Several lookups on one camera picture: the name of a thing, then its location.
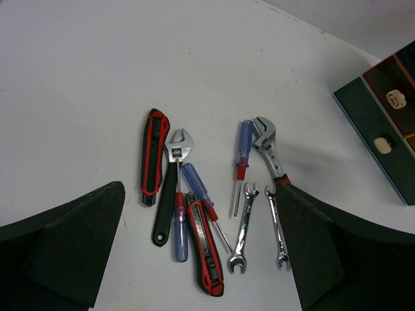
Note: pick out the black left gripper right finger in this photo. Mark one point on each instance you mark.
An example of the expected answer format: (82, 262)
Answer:
(341, 261)

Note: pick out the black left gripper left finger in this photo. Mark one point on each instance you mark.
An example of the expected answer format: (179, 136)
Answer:
(55, 260)

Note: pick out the small chrome open-end wrench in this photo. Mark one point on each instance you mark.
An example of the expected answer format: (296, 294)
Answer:
(238, 258)
(283, 256)

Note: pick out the blue screwdriver crossing knife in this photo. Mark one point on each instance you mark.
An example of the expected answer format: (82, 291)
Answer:
(197, 186)

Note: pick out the blue red screwdriver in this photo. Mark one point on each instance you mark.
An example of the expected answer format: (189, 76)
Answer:
(243, 154)

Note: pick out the teal drawer cabinet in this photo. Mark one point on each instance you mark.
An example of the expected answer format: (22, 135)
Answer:
(380, 106)

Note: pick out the black handled adjustable wrench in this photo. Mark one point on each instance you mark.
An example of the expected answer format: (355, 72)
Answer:
(176, 152)

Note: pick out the red black utility knife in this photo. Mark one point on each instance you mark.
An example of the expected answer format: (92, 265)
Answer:
(209, 272)
(155, 133)

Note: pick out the red handled adjustable wrench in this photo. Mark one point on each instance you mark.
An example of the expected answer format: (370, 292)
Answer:
(265, 144)

